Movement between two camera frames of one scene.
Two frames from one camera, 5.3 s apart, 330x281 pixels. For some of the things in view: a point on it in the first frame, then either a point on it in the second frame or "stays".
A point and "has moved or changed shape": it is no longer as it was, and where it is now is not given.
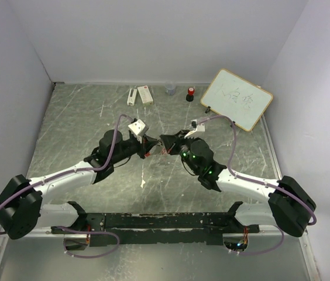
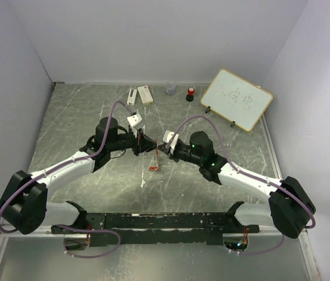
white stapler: x=131 y=96 stays
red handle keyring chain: x=164 y=151 has moved or changed shape
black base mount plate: x=156 y=229 stays
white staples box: x=145 y=95 stays
